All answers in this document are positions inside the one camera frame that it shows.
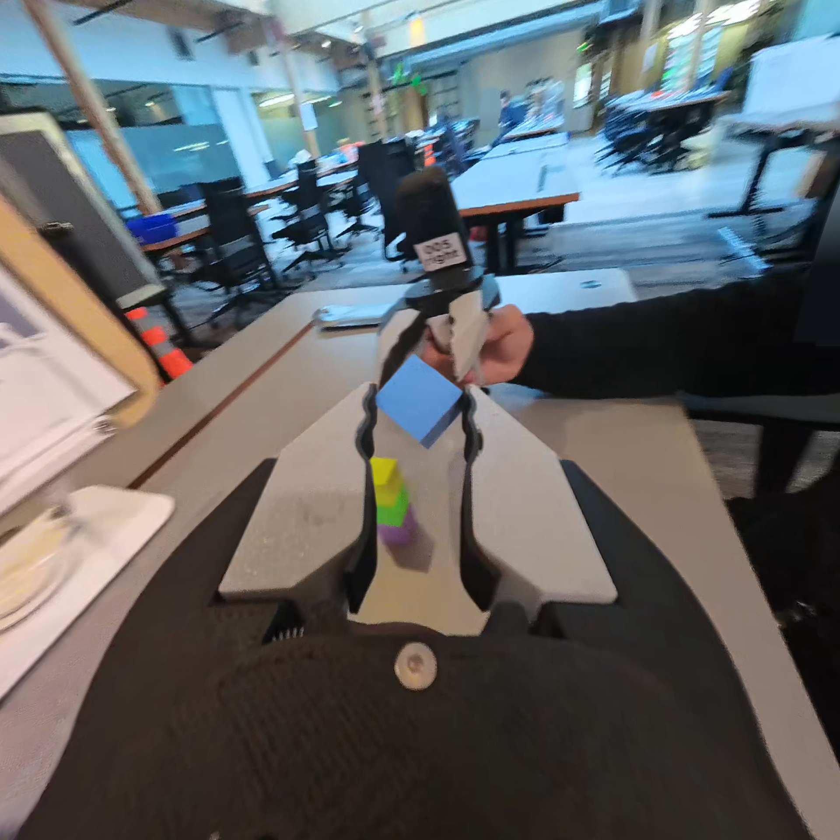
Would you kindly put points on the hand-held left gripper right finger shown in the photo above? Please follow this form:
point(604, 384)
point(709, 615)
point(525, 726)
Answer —
point(531, 518)

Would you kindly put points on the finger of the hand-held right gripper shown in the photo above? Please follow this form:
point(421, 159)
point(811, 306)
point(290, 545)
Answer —
point(397, 341)
point(469, 328)

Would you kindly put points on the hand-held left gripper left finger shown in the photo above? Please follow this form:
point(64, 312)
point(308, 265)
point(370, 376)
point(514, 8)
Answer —
point(302, 518)

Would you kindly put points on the blue foam cube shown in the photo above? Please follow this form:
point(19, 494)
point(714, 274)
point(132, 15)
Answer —
point(417, 397)

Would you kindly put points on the green foam cube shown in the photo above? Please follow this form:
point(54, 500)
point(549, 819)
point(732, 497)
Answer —
point(392, 508)

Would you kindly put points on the yellow foam cube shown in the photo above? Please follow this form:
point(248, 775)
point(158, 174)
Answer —
point(384, 472)

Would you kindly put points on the purple foam cube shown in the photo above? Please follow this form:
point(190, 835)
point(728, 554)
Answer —
point(397, 533)

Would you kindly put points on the person's right hand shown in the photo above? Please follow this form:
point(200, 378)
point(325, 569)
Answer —
point(508, 344)

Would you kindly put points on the black office chair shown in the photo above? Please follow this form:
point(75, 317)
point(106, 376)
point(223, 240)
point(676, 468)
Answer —
point(236, 243)
point(384, 177)
point(308, 210)

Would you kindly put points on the wooden desk with black legs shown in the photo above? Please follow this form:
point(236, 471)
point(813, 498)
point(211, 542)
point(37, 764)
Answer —
point(505, 184)

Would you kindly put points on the orange traffic cone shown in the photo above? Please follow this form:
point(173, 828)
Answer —
point(164, 348)

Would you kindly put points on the small blue bin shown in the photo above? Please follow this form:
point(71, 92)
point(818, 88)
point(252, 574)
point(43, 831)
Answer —
point(154, 226)

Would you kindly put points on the white document stand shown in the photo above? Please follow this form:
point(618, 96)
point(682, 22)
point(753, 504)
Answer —
point(39, 367)

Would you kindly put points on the white board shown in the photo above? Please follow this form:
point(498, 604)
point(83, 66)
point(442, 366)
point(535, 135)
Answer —
point(794, 79)

